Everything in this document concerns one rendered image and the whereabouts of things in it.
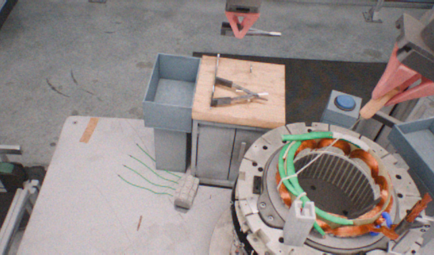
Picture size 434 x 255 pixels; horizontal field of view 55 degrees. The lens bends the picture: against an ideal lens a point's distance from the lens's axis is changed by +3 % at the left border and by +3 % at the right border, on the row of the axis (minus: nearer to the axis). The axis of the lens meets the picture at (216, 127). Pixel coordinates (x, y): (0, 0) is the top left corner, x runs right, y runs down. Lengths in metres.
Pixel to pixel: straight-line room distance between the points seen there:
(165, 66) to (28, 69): 1.75
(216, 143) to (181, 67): 0.21
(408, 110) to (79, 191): 0.86
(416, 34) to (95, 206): 0.81
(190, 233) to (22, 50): 2.05
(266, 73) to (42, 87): 1.78
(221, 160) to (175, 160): 0.13
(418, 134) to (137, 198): 0.68
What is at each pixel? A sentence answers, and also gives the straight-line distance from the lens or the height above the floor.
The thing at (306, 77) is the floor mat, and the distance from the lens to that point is 2.64.
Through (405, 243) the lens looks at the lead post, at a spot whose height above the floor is 1.14.
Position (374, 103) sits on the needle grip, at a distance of 0.59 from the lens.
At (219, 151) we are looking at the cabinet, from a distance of 0.98.
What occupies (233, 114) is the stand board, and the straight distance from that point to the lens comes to 0.87.
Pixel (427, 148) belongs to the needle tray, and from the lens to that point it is 1.01.
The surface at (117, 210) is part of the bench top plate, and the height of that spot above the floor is 0.78.
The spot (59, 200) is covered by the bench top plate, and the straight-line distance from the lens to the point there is 1.11.
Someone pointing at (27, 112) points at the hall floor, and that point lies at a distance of 2.44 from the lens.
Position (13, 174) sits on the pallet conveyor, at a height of 0.75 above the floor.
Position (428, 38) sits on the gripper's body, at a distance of 0.54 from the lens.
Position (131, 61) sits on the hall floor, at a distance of 2.64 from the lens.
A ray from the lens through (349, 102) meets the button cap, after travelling 1.00.
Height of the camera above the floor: 1.70
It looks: 49 degrees down
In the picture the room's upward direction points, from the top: 6 degrees clockwise
